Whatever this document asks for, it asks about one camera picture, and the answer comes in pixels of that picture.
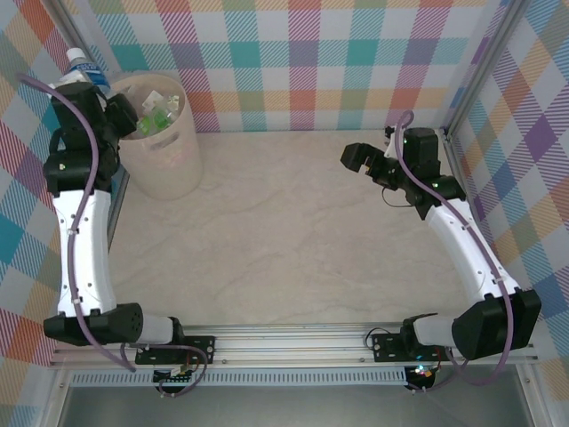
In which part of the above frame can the beige plastic bin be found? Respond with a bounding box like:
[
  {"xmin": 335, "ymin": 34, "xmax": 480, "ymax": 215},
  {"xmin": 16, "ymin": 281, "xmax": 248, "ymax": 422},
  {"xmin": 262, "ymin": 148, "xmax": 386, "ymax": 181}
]
[{"xmin": 110, "ymin": 73, "xmax": 204, "ymax": 201}]

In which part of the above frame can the blue label clear bottle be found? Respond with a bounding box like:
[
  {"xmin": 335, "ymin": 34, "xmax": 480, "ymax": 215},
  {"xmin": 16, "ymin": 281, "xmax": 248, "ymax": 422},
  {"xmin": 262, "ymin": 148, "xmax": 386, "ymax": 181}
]
[{"xmin": 65, "ymin": 46, "xmax": 112, "ymax": 101}]

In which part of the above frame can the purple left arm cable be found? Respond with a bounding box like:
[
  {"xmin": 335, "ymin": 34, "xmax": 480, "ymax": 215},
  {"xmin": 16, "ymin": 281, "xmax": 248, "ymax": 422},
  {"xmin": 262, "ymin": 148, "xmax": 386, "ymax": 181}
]
[{"xmin": 16, "ymin": 73, "xmax": 209, "ymax": 399}]

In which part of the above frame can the small black controller board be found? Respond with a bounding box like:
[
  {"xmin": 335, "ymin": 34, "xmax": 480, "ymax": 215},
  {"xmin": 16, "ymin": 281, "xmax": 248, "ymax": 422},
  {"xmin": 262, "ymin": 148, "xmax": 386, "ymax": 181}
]
[
  {"xmin": 153, "ymin": 367, "xmax": 196, "ymax": 386},
  {"xmin": 406, "ymin": 364, "xmax": 439, "ymax": 389}
]

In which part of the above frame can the aluminium frame post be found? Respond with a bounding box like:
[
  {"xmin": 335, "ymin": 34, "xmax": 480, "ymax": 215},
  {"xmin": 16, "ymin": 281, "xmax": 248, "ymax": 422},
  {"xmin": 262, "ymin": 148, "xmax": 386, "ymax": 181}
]
[
  {"xmin": 444, "ymin": 0, "xmax": 533, "ymax": 139},
  {"xmin": 52, "ymin": 0, "xmax": 112, "ymax": 85}
]

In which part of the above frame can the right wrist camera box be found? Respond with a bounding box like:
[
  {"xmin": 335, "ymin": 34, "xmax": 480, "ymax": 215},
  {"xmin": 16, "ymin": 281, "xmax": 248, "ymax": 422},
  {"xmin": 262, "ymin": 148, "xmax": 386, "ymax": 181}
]
[{"xmin": 384, "ymin": 126, "xmax": 401, "ymax": 159}]

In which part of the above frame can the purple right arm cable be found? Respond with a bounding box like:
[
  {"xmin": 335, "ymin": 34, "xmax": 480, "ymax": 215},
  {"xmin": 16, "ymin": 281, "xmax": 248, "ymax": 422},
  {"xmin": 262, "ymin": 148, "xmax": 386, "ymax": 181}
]
[{"xmin": 395, "ymin": 110, "xmax": 515, "ymax": 395}]

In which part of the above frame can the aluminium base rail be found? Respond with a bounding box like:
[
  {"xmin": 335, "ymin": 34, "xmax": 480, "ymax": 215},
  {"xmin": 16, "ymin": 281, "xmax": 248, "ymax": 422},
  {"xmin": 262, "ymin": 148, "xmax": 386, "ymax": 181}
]
[{"xmin": 48, "ymin": 323, "xmax": 539, "ymax": 368}]

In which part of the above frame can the white slotted cable tray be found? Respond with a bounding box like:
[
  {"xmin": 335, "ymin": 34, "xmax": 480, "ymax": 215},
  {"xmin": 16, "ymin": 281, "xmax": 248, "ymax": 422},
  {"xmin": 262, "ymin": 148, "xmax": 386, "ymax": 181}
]
[{"xmin": 70, "ymin": 371, "xmax": 408, "ymax": 387}]

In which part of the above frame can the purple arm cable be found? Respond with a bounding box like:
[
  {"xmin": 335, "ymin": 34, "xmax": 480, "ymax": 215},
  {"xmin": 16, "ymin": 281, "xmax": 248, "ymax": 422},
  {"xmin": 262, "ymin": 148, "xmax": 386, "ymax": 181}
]
[
  {"xmin": 395, "ymin": 110, "xmax": 515, "ymax": 395},
  {"xmin": 16, "ymin": 73, "xmax": 209, "ymax": 399}
]

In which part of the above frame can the aluminium side rail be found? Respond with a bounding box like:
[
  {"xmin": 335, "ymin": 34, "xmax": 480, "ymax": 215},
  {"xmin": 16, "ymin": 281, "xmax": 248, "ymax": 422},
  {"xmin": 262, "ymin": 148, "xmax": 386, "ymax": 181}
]
[
  {"xmin": 106, "ymin": 168, "xmax": 134, "ymax": 250},
  {"xmin": 444, "ymin": 128, "xmax": 510, "ymax": 312}
]

